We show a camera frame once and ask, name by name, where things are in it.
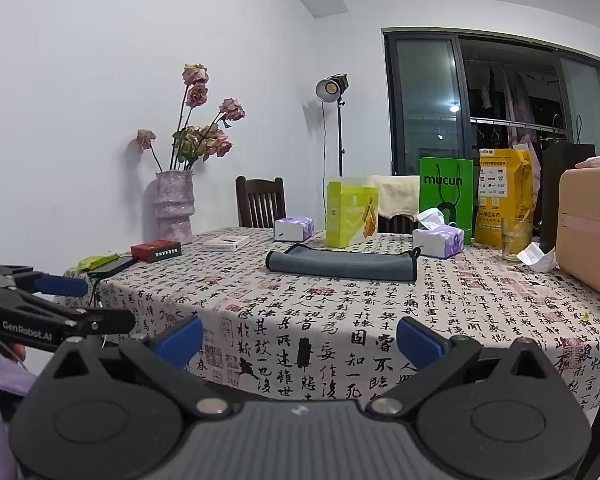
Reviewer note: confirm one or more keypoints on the studio light on stand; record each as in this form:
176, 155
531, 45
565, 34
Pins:
339, 130

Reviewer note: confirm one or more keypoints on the green paper bag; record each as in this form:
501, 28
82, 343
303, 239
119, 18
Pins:
445, 185

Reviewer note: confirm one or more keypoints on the person's left hand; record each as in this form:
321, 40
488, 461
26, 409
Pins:
18, 353

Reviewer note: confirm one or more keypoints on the dark wooden chair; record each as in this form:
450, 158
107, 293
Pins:
260, 205
397, 223

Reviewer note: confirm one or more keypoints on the purple tissue pack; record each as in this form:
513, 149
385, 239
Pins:
293, 229
439, 240

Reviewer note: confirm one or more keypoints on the person's left forearm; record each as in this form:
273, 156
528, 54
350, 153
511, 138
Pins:
2, 385

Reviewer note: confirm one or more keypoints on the calligraphy printed tablecloth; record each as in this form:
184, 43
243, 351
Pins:
330, 320

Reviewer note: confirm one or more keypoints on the black framed sliding door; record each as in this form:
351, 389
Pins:
425, 100

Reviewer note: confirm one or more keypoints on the pink speckled vase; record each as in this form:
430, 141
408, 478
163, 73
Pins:
174, 210

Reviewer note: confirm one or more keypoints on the grey towel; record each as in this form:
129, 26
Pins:
340, 264

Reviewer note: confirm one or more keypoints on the clear drinking glass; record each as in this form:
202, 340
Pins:
516, 242

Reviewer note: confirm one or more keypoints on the yellow paper bag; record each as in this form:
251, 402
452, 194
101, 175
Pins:
505, 185

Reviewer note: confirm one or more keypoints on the green yellow carton box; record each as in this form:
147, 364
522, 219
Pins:
351, 217

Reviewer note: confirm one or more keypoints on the white paper receipt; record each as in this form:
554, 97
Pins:
540, 256

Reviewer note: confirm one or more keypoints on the dried pink roses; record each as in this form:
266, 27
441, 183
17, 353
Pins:
200, 140

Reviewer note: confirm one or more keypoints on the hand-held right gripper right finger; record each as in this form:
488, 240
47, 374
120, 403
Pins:
420, 344

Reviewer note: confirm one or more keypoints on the white flat box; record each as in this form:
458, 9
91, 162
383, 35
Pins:
225, 244

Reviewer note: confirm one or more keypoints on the pink hanging garment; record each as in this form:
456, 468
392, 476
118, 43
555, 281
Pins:
519, 105

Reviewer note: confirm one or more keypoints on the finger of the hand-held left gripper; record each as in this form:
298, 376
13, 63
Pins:
62, 286
107, 321

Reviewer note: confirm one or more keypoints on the cream towel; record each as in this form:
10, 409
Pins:
395, 192

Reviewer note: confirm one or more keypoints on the black phone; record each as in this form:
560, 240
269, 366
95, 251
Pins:
112, 266

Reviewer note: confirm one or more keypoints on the red flat box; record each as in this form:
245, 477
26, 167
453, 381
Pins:
156, 251

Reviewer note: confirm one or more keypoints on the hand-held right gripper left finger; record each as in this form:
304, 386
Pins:
179, 344

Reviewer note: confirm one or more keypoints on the green snack packet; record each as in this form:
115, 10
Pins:
96, 261

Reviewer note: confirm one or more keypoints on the black paper bag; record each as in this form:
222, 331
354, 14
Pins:
562, 185

